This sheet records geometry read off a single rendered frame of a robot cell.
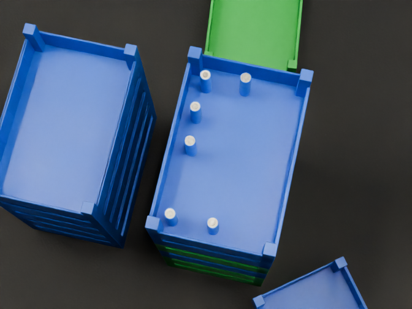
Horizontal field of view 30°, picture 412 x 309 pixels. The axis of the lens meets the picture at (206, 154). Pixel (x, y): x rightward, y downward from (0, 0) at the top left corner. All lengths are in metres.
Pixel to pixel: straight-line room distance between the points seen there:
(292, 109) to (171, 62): 0.53
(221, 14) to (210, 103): 0.53
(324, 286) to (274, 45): 0.54
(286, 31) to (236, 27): 0.11
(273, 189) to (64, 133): 0.39
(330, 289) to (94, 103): 0.63
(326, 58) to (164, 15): 0.38
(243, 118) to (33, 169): 0.38
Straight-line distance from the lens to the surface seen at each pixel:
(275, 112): 1.28
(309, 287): 1.63
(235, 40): 1.75
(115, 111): 1.37
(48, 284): 1.66
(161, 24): 1.78
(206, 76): 1.23
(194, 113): 1.21
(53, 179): 1.36
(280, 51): 1.75
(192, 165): 1.25
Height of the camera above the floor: 1.61
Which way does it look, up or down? 75 degrees down
